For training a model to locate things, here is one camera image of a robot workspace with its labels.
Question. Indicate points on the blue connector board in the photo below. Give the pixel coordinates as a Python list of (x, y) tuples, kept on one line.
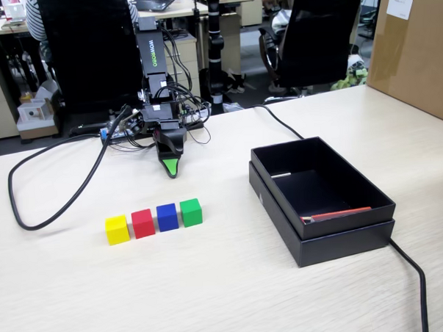
[(105, 133)]

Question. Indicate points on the black cardboard box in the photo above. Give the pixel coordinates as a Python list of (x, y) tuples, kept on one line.
[(318, 191)]

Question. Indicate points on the black glossy office chair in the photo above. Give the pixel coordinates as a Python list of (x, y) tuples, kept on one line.
[(318, 33)]

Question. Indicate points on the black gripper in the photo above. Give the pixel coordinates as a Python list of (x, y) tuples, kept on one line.
[(160, 113)]

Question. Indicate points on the beige drawer pedestal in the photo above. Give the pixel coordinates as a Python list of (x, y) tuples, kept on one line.
[(191, 49)]

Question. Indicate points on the person in striped shirt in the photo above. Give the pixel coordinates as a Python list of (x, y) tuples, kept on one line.
[(35, 23)]

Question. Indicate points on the red wooden cube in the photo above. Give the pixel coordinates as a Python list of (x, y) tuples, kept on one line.
[(143, 224)]

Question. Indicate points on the green toy pile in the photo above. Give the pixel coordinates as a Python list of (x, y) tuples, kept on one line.
[(350, 81)]

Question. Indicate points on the yellow wooden cube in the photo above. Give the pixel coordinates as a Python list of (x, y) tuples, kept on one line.
[(117, 231)]

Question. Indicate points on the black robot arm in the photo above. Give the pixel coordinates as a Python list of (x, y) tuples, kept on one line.
[(152, 47)]

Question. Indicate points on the white and pink box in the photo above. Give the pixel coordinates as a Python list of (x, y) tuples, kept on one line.
[(14, 11)]

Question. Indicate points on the blue wooden cube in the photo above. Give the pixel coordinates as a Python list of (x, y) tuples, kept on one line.
[(168, 218)]

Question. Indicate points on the black open box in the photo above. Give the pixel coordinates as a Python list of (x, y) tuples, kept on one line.
[(339, 251)]

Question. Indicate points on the black pole with white rings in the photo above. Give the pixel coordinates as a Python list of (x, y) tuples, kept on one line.
[(215, 45)]

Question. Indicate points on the green wooden cube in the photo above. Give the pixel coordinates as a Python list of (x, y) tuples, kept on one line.
[(191, 213)]

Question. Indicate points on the large brown cardboard box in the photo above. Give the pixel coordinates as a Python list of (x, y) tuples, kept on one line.
[(415, 54)]

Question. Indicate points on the black mesh office chair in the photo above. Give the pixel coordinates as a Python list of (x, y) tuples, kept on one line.
[(91, 50)]

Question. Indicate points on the open white carton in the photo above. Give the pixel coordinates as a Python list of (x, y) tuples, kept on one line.
[(35, 115)]

